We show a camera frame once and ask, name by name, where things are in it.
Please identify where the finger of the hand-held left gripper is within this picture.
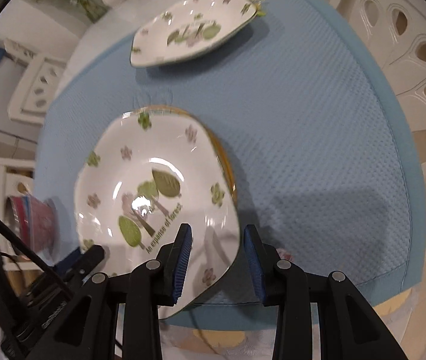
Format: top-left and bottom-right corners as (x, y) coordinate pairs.
(53, 245), (104, 294)

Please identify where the red steel-lined bowl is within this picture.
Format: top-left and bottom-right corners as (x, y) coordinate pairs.
(7, 195), (24, 235)

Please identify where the glass vase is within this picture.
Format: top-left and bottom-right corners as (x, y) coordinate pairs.
(81, 0), (109, 23)

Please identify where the blue steel-lined bowl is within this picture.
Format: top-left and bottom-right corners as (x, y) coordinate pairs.
(20, 195), (33, 248)

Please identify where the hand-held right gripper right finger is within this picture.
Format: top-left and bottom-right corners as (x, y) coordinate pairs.
(243, 224), (403, 360)

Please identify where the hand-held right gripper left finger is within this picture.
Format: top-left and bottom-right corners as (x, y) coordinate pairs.
(50, 223), (193, 360)

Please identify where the white tree print plate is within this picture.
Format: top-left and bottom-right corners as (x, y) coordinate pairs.
(73, 112), (240, 319)
(129, 0), (257, 69)

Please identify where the pink ceramic bowl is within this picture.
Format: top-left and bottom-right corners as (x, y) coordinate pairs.
(25, 197), (62, 259)

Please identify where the round floral plate yellow rim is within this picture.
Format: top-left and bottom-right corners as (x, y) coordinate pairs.
(143, 105), (238, 211)

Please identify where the black cable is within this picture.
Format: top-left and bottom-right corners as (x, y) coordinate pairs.
(0, 199), (73, 301)

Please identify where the light blue waffle mat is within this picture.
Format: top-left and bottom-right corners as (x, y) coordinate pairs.
(33, 0), (425, 332)

